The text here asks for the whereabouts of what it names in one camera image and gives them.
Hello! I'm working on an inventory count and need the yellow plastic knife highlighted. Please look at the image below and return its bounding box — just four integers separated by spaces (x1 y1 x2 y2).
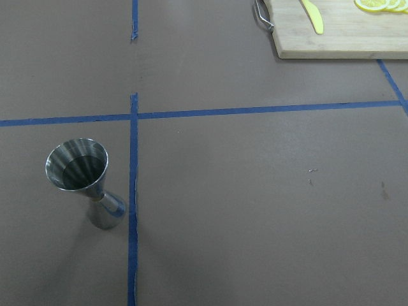
300 0 324 35

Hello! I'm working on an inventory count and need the front lemon slice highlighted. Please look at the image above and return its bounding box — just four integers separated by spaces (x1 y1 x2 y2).
354 0 390 12

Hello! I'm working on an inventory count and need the bamboo cutting board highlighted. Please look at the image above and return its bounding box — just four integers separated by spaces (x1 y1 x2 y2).
254 1 407 60

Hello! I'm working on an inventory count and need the steel double jigger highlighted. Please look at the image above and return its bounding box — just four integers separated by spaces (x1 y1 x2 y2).
45 138 127 230

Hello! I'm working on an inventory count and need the lemon slice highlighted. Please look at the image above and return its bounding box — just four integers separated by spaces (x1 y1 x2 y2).
392 0 408 13
354 0 390 12
384 0 401 11

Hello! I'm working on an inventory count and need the brown paper table cover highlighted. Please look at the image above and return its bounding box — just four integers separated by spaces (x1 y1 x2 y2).
1 1 407 305

